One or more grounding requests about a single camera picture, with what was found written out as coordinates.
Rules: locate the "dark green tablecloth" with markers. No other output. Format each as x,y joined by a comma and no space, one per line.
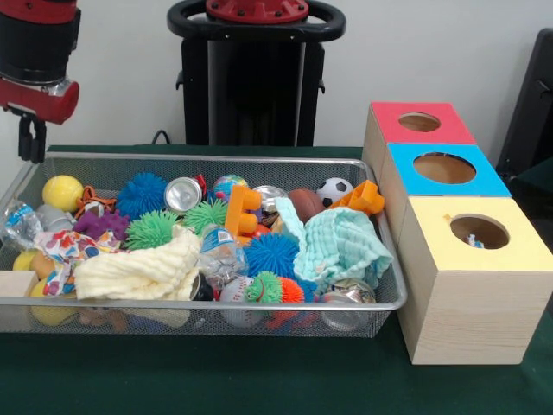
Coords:
540,177
216,380

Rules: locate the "cream yellow cloth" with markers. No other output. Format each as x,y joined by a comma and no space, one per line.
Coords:
138,270

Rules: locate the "black and white soccer ball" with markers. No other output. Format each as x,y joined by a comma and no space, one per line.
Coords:
334,188

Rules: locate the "yellow ball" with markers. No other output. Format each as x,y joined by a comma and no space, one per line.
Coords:
62,192
38,289

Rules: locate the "blue globe ball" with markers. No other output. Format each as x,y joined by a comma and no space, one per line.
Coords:
229,186

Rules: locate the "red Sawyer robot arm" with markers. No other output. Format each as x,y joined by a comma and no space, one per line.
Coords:
34,43

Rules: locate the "small colourful patterned cloth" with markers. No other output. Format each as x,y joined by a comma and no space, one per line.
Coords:
473,242

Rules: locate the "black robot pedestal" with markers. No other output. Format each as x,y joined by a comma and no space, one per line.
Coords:
255,86

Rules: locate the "brown toy football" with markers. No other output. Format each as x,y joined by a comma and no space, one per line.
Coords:
304,203

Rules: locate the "silver mesh bin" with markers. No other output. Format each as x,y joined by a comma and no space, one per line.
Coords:
302,304

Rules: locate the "mint green cloth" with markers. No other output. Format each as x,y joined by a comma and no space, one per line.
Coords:
341,242

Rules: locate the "wooden box with three holes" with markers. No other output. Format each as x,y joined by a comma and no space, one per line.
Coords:
475,315

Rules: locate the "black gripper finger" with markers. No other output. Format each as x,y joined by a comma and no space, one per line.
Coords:
39,142
25,138

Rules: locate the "blue spiky rubber ball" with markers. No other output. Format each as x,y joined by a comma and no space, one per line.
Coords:
142,194

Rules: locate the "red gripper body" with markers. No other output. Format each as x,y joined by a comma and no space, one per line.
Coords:
47,104

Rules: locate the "colourful print cloth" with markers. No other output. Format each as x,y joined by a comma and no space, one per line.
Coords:
65,242

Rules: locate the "purple spiky rubber ball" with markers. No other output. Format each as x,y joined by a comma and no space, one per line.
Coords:
101,225

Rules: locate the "long orange toy block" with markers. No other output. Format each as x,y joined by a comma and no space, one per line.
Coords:
360,197

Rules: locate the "wide orange studded block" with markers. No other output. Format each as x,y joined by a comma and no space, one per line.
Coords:
244,209

